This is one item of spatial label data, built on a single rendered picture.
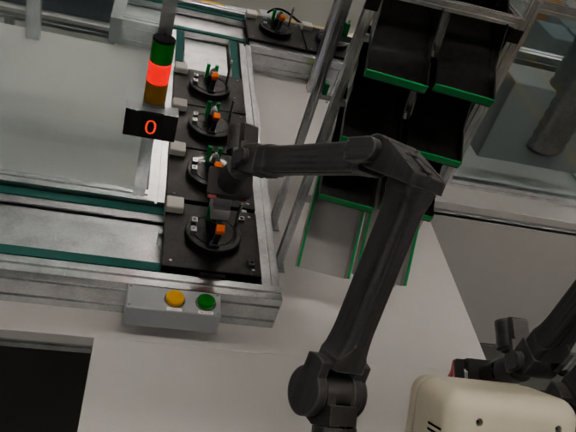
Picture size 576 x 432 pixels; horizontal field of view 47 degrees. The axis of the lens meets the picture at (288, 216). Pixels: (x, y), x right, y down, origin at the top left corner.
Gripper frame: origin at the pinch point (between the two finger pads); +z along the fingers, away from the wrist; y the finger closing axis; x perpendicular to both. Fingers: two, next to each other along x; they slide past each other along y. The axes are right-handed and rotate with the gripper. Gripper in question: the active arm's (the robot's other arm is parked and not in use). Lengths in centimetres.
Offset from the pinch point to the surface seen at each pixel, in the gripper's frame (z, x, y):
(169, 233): 10.7, 8.4, 10.7
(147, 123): -3.6, -13.4, 19.3
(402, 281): 1.2, 16.3, -47.2
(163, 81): -12.8, -20.1, 17.4
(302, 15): 318, -272, -108
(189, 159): 28.9, -18.5, 5.7
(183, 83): 53, -54, 7
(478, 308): 86, 5, -121
